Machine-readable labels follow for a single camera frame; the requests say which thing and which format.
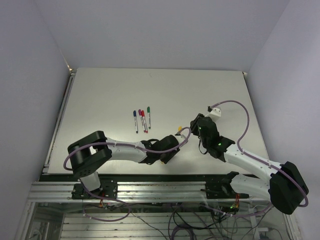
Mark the purple pen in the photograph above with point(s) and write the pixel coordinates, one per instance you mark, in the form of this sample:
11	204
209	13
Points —
141	118

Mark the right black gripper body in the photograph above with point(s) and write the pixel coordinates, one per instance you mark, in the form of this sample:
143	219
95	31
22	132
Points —
194	129

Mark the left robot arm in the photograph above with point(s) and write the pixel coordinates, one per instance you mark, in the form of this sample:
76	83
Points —
88	154

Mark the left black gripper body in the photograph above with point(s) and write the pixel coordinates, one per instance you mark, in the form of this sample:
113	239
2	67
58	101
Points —
165	157

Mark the blue pen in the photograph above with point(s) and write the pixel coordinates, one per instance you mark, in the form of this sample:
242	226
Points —
136	125

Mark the red pen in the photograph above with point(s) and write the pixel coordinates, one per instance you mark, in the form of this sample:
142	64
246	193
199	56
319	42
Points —
145	124

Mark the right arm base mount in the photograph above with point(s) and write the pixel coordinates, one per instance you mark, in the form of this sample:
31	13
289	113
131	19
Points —
218	186

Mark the green pen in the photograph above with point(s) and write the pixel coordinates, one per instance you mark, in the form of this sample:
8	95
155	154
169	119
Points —
149	120

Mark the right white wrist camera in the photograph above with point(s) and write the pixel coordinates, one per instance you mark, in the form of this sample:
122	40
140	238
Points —
214	113

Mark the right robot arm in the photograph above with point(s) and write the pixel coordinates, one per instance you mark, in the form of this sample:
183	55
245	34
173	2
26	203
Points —
279	183

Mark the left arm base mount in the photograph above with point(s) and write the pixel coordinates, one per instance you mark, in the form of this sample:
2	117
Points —
108	189

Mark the aluminium frame rails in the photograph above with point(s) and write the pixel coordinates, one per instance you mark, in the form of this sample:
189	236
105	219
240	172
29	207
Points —
173	210

